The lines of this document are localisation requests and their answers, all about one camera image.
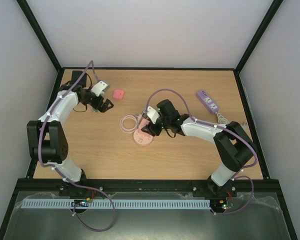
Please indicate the red pink plug adapter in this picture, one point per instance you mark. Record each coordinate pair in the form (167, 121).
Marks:
(118, 94)

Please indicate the round pink socket base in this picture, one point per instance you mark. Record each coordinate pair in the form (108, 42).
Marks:
(141, 138)

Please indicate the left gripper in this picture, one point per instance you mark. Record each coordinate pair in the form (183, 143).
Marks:
(104, 109)

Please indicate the grey metal tray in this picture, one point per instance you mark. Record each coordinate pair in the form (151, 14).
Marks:
(246, 217)

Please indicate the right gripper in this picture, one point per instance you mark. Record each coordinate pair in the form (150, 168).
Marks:
(153, 128)

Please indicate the pale pink socket cube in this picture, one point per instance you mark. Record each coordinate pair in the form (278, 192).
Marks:
(144, 122)

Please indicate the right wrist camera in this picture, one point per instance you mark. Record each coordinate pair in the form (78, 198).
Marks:
(151, 114)

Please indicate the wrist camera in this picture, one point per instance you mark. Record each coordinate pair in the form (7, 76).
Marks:
(151, 114)
(100, 88)

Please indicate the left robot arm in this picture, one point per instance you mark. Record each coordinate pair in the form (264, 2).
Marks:
(46, 137)

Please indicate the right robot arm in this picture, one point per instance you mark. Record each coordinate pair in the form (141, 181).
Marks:
(234, 146)

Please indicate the white slotted cable duct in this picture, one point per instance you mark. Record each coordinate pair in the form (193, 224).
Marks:
(119, 204)

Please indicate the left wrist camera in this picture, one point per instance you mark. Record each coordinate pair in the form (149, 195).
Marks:
(100, 88)

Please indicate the black frame rail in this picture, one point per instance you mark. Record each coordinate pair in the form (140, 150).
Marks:
(199, 188)

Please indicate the purple power strip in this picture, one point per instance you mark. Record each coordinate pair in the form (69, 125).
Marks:
(207, 101)

